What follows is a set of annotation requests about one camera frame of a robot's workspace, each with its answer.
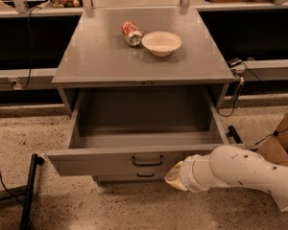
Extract black cable left floor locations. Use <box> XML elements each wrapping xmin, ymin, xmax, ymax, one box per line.
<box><xmin>0</xmin><ymin>153</ymin><xmax>36</xmax><ymax>230</ymax></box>

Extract black hanging cable left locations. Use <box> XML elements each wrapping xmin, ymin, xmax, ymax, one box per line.
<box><xmin>22</xmin><ymin>5</ymin><xmax>42</xmax><ymax>90</ymax></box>

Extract black cable right of cabinet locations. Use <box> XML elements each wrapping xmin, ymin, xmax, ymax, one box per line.
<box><xmin>218</xmin><ymin>57</ymin><xmax>270</xmax><ymax>118</ymax></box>

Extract crushed orange soda can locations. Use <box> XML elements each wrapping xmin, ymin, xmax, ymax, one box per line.
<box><xmin>122</xmin><ymin>21</ymin><xmax>142</xmax><ymax>47</ymax></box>

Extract grey metal drawer cabinet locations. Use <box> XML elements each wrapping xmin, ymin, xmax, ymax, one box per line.
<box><xmin>51</xmin><ymin>7</ymin><xmax>236</xmax><ymax>186</ymax></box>

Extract brown cardboard box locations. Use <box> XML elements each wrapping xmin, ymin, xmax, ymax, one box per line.
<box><xmin>257</xmin><ymin>113</ymin><xmax>288</xmax><ymax>167</ymax></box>

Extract white paper bowl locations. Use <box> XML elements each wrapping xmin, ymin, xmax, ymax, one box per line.
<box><xmin>142</xmin><ymin>31</ymin><xmax>181</xmax><ymax>57</ymax></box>

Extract grey lower drawer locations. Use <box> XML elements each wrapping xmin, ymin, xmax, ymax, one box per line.
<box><xmin>93</xmin><ymin>172</ymin><xmax>177</xmax><ymax>184</ymax></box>

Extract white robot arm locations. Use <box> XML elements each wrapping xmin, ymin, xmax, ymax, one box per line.
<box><xmin>165</xmin><ymin>145</ymin><xmax>288</xmax><ymax>212</ymax></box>

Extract black cable over box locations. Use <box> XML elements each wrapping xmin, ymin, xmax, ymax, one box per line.
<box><xmin>254</xmin><ymin>121</ymin><xmax>288</xmax><ymax>146</ymax></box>

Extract black metal bar right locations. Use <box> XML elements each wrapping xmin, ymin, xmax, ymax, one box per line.
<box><xmin>227</xmin><ymin>126</ymin><xmax>242</xmax><ymax>144</ymax></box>

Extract grey drawer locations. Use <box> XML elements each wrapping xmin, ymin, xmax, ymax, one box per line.
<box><xmin>93</xmin><ymin>172</ymin><xmax>177</xmax><ymax>184</ymax></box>
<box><xmin>47</xmin><ymin>85</ymin><xmax>228</xmax><ymax>176</ymax></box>

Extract black top drawer handle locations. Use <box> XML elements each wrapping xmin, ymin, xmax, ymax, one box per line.
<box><xmin>132</xmin><ymin>155</ymin><xmax>164</xmax><ymax>167</ymax></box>

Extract grey top drawer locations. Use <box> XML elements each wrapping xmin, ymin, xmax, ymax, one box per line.
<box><xmin>47</xmin><ymin>85</ymin><xmax>228</xmax><ymax>176</ymax></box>

